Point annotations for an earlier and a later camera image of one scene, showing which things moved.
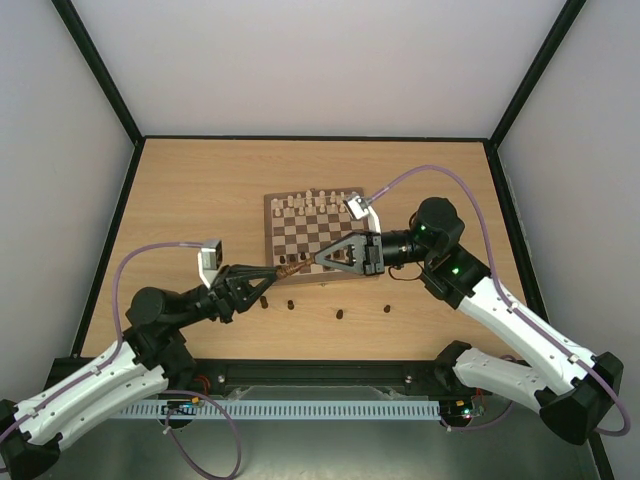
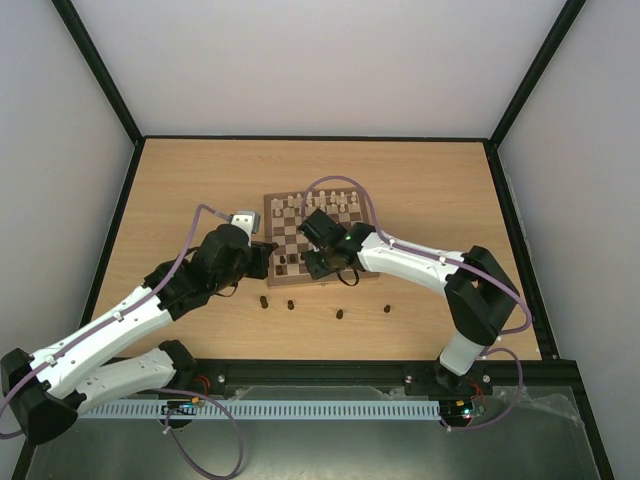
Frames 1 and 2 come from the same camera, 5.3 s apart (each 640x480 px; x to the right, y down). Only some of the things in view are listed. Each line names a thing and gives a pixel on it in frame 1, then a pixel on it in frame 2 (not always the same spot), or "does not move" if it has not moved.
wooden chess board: (300, 225) does not move
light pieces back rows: (310, 204) does not move
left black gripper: (233, 289) → (262, 255)
